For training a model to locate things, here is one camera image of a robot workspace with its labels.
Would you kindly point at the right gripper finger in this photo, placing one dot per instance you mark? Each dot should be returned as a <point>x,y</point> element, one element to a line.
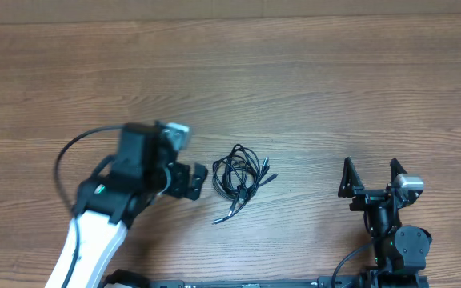
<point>395,169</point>
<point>351,184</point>

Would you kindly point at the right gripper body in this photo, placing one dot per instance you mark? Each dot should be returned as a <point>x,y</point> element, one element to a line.
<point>367,198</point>

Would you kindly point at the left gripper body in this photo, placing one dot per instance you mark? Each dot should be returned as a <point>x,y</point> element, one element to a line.
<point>177,187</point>

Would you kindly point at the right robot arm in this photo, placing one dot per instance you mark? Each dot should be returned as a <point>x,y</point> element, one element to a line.
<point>400,251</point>

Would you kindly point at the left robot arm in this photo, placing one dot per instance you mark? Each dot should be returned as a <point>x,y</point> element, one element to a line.
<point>117,191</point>

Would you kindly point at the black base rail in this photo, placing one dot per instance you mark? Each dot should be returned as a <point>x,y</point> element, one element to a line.
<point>262,283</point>

